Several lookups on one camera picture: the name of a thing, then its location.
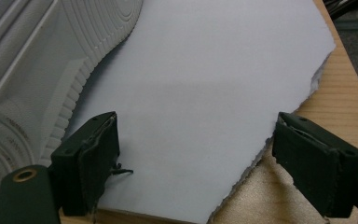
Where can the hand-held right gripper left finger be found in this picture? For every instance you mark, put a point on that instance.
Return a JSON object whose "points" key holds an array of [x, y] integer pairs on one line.
{"points": [[87, 168]]}

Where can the light blue board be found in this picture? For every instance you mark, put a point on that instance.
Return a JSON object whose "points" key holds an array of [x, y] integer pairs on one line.
{"points": [[199, 93]]}

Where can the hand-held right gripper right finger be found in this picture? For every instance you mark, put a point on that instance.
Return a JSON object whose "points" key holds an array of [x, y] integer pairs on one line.
{"points": [[317, 161]]}

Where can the white sneaker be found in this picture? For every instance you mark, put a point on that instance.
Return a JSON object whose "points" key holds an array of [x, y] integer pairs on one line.
{"points": [[43, 77]]}

